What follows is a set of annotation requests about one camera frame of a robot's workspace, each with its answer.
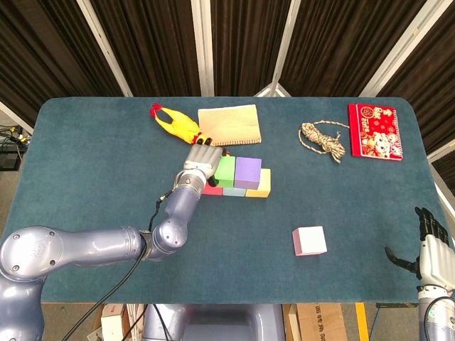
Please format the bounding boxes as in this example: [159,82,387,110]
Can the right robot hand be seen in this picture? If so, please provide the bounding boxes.
[385,206,455,289]

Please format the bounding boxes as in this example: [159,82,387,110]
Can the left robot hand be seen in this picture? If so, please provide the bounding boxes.
[183,137,225,188]

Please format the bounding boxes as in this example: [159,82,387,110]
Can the green foam cube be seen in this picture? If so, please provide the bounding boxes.
[212,155,237,188]

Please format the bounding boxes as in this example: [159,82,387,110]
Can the purple foam cube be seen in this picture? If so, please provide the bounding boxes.
[233,156,263,190]

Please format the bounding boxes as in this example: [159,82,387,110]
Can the yellow foam cube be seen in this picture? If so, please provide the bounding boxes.
[245,168,272,199]

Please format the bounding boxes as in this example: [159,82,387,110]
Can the pink foam cube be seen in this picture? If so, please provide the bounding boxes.
[291,225,328,256]

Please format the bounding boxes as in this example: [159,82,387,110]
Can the yellow rubber chicken toy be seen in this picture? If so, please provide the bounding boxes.
[149,102,232,157]

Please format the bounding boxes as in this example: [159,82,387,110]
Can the yellow spiral notebook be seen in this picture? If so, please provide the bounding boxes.
[197,104,262,147]

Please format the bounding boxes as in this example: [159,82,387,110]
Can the dark brown curtain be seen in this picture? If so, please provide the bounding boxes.
[88,0,202,97]
[376,0,455,153]
[0,0,124,120]
[280,0,427,97]
[210,0,293,97]

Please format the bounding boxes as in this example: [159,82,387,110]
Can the teal felt table cloth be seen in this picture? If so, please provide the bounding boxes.
[0,96,455,305]

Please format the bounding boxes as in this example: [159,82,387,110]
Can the brown cardboard box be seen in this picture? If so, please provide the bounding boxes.
[296,303,348,341]

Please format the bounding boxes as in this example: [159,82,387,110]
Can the red festive spiral calendar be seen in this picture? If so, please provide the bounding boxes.
[347,102,405,162]

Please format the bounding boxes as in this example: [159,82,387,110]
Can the light wooden board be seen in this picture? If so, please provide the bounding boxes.
[282,303,301,341]

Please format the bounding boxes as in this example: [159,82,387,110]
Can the grey-blue robot torso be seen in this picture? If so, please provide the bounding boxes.
[141,303,286,341]

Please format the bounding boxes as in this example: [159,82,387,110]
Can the white cardboard box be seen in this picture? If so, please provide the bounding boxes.
[100,303,129,341]

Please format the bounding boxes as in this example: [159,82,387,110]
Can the black device box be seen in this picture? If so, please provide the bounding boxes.
[0,152,21,171]

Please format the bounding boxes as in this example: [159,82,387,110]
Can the white frame post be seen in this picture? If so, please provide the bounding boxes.
[0,101,35,134]
[426,146,455,165]
[358,0,441,97]
[253,0,303,97]
[191,0,215,97]
[76,0,134,97]

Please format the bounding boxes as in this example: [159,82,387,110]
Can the coiled beige rope bundle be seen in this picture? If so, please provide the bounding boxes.
[298,119,351,164]

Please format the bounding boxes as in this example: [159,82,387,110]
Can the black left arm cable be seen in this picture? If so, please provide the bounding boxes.
[62,191,175,341]

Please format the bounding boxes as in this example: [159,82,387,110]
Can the tangled floor cables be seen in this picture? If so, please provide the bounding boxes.
[0,124,33,154]

